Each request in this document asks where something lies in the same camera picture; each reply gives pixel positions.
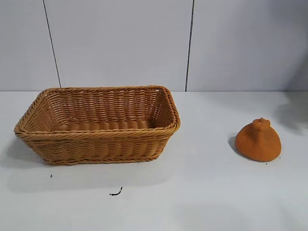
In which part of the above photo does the orange bread-like lump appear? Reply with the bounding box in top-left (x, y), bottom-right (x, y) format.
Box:
top-left (235, 117), bottom-right (282, 166)

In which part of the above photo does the woven wicker rectangular basket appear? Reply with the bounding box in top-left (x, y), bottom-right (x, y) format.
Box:
top-left (13, 84), bottom-right (181, 166)

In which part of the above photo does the curved black scrap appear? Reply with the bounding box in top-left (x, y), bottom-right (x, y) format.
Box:
top-left (109, 186), bottom-right (124, 196)

